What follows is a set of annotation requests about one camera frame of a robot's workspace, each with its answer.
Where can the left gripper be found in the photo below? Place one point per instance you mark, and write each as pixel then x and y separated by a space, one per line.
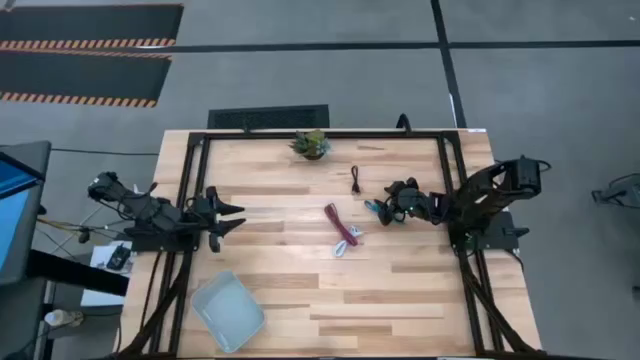
pixel 205 212

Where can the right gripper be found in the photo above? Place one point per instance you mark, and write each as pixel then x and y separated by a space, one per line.
pixel 412 202

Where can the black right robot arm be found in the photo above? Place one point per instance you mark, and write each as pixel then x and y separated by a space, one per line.
pixel 480 195

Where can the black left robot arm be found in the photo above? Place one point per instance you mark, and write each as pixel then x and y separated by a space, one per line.
pixel 150 212

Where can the grey plastic tray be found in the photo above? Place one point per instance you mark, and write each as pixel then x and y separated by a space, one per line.
pixel 227 312

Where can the potted succulent plant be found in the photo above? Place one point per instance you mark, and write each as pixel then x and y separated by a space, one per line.
pixel 311 145

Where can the black floor vent grate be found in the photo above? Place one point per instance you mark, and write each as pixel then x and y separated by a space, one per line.
pixel 267 117

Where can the black handheld device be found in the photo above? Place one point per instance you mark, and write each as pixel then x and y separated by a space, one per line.
pixel 119 257

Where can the white paper sheet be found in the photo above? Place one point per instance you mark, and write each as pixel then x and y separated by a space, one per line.
pixel 99 255

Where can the clear plastic bottle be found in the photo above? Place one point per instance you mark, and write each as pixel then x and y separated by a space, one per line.
pixel 60 317

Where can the black hazard-striped floor mat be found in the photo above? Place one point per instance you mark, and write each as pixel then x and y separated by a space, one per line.
pixel 90 22
pixel 80 75

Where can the computer monitor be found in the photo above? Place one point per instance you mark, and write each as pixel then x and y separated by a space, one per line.
pixel 15 210

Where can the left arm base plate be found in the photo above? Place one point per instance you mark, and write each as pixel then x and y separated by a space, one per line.
pixel 150 245

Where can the black aluminium table frame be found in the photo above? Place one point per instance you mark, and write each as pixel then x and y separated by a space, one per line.
pixel 325 135

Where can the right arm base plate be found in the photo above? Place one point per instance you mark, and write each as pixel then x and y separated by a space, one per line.
pixel 500 235

